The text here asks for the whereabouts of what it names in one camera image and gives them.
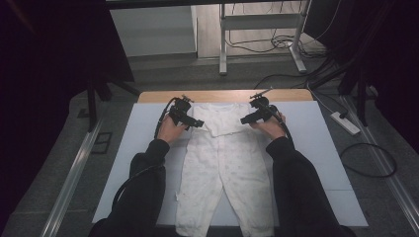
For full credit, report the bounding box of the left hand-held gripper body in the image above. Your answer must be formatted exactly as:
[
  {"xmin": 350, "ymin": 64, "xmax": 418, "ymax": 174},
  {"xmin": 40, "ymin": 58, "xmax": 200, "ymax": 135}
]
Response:
[{"xmin": 168, "ymin": 95, "xmax": 194, "ymax": 126}]

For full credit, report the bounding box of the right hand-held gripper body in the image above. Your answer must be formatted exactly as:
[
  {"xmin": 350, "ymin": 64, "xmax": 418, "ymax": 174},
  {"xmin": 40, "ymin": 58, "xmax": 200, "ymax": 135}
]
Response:
[{"xmin": 249, "ymin": 87, "xmax": 280, "ymax": 124}]

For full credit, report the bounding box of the white baby romper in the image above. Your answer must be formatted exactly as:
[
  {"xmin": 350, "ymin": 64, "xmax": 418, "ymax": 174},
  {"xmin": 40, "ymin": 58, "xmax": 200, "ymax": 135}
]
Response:
[{"xmin": 174, "ymin": 102, "xmax": 276, "ymax": 237}]

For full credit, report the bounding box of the person's right hand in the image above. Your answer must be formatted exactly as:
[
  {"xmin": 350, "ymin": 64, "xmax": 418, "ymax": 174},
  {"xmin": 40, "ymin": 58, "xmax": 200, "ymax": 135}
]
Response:
[{"xmin": 250, "ymin": 117, "xmax": 287, "ymax": 141}]

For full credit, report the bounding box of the person's left hand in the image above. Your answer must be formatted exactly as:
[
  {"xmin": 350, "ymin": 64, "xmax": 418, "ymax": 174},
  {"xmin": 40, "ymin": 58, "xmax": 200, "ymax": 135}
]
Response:
[{"xmin": 157, "ymin": 115, "xmax": 191, "ymax": 144}]

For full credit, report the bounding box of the light blue mat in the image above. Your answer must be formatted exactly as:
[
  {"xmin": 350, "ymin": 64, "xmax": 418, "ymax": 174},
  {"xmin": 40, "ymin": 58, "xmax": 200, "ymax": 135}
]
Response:
[{"xmin": 92, "ymin": 101, "xmax": 370, "ymax": 228}]

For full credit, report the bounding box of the white power strip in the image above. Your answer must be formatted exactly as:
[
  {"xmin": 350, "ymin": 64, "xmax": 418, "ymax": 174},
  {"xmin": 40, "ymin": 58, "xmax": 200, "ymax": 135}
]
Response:
[{"xmin": 330, "ymin": 111, "xmax": 362, "ymax": 136}]

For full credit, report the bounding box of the grey board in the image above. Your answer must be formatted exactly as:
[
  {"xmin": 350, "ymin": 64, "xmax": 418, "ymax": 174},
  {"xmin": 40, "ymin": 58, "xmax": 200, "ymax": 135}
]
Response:
[{"xmin": 109, "ymin": 5, "xmax": 198, "ymax": 57}]

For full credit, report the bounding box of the black floor socket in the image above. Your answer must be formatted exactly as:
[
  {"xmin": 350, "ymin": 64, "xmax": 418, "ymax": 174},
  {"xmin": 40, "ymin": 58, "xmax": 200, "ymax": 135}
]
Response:
[{"xmin": 91, "ymin": 131, "xmax": 114, "ymax": 155}]

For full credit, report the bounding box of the black tripod stand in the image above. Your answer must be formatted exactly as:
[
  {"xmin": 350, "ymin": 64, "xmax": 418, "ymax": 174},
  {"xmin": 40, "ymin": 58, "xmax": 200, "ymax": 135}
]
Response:
[
  {"xmin": 85, "ymin": 75, "xmax": 141, "ymax": 132},
  {"xmin": 309, "ymin": 55, "xmax": 379, "ymax": 127}
]

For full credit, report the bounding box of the white metal stand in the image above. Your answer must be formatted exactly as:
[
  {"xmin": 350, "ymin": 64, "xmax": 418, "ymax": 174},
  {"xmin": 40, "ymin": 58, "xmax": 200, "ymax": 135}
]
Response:
[{"xmin": 218, "ymin": 0, "xmax": 312, "ymax": 77}]

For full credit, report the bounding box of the black curtain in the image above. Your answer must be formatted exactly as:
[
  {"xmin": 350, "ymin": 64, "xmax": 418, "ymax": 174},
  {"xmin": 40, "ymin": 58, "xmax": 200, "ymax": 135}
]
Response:
[
  {"xmin": 302, "ymin": 0, "xmax": 419, "ymax": 156},
  {"xmin": 0, "ymin": 0, "xmax": 135, "ymax": 231}
]

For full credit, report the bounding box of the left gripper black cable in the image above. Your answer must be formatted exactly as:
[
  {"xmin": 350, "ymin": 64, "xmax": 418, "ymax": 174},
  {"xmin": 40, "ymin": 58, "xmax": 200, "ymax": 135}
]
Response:
[{"xmin": 112, "ymin": 97, "xmax": 181, "ymax": 211}]

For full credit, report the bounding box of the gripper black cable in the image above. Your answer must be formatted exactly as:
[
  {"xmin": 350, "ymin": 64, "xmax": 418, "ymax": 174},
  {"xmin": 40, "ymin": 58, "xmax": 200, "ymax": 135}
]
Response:
[
  {"xmin": 112, "ymin": 97, "xmax": 181, "ymax": 211},
  {"xmin": 263, "ymin": 102, "xmax": 294, "ymax": 143}
]

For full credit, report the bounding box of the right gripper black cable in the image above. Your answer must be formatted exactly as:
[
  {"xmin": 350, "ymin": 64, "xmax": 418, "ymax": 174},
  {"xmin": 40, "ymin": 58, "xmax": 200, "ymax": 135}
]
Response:
[{"xmin": 263, "ymin": 102, "xmax": 294, "ymax": 143}]

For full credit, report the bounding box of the long black floor cable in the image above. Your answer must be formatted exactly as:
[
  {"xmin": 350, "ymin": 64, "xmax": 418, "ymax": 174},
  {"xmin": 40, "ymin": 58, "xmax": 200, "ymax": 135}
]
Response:
[{"xmin": 253, "ymin": 58, "xmax": 334, "ymax": 91}]

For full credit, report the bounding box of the white cable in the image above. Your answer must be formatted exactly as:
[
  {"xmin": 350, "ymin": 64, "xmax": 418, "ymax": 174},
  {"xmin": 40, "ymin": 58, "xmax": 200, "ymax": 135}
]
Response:
[{"xmin": 305, "ymin": 83, "xmax": 335, "ymax": 115}]

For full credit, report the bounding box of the tangle of black cables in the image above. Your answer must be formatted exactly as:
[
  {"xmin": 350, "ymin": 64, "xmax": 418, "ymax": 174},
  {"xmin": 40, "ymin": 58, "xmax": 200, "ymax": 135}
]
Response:
[{"xmin": 226, "ymin": 0, "xmax": 330, "ymax": 60}]

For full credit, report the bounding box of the looped black cable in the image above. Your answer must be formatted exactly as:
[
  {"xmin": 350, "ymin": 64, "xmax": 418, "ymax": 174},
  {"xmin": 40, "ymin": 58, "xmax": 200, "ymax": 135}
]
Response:
[{"xmin": 339, "ymin": 142, "xmax": 398, "ymax": 180}]

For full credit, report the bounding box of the aluminium floor rail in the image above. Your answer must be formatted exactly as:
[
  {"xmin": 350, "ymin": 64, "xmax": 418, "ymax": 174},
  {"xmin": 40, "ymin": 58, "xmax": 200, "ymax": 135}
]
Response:
[
  {"xmin": 339, "ymin": 95, "xmax": 419, "ymax": 231},
  {"xmin": 39, "ymin": 119, "xmax": 103, "ymax": 237}
]

